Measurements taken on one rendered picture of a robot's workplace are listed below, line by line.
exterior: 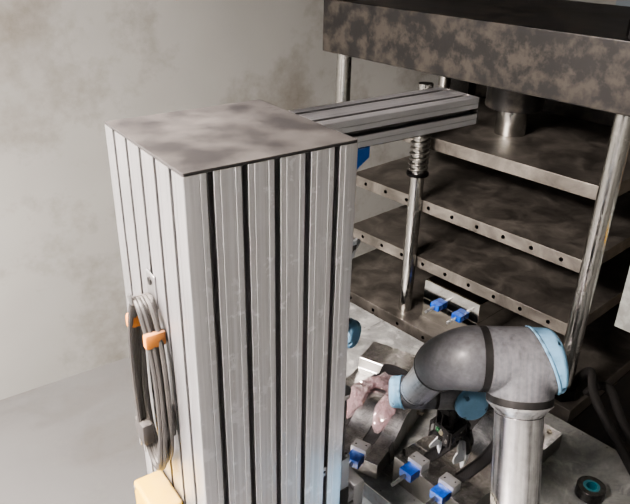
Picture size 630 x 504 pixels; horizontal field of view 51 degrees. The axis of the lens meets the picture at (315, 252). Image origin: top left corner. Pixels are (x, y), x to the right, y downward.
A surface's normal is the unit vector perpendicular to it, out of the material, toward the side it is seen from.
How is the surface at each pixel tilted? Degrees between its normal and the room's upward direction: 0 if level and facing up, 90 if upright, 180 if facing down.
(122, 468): 0
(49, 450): 0
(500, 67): 90
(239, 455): 90
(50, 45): 90
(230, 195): 90
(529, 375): 68
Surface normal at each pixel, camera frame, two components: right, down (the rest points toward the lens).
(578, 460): 0.02, -0.89
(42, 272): 0.58, 0.38
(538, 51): -0.74, 0.29
